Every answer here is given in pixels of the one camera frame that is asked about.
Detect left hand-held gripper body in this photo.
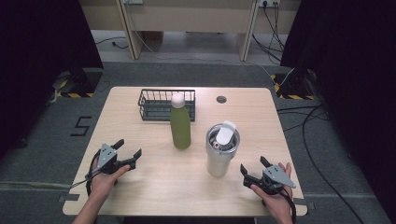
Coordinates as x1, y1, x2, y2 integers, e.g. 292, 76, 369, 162
98, 143, 123, 175

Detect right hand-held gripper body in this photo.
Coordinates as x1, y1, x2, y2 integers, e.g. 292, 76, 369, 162
260, 163, 297, 196

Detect white tumbler with lid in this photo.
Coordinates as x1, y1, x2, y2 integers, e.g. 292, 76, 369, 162
205, 119, 241, 178

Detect dark wire basket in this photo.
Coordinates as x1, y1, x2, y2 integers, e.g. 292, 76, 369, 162
137, 89, 197, 122

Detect person's right hand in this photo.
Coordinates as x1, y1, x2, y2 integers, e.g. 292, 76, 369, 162
249, 161, 295, 219

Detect person's left hand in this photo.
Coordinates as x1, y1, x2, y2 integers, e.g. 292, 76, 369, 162
90, 157, 132, 199

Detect green bottle with white cap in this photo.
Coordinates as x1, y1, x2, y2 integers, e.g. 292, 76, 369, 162
169, 92, 191, 150

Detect stand base with hazard tape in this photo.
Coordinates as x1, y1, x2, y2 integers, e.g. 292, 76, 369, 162
270, 67, 316, 101
49, 67, 104, 99

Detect black curtain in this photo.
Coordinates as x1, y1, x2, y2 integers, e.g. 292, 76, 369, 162
279, 0, 396, 218
0, 0, 105, 160

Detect beige office desk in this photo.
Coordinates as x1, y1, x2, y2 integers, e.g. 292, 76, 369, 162
78, 0, 302, 62

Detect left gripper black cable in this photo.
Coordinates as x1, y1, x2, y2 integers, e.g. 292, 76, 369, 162
69, 148, 104, 198

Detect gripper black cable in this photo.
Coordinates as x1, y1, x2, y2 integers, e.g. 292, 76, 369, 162
69, 148, 104, 198
279, 188, 297, 224

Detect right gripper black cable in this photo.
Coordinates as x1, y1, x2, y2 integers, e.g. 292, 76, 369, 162
279, 188, 297, 224

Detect black cables on carpet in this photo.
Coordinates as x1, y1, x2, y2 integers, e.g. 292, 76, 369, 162
276, 104, 366, 224

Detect black floor cable with plug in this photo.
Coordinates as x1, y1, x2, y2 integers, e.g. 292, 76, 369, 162
94, 35, 129, 50

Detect black power cables bundle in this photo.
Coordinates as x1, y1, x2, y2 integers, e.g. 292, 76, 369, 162
251, 2, 286, 64

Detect white wall power strip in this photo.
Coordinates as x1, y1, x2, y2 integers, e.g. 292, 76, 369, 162
258, 0, 281, 8

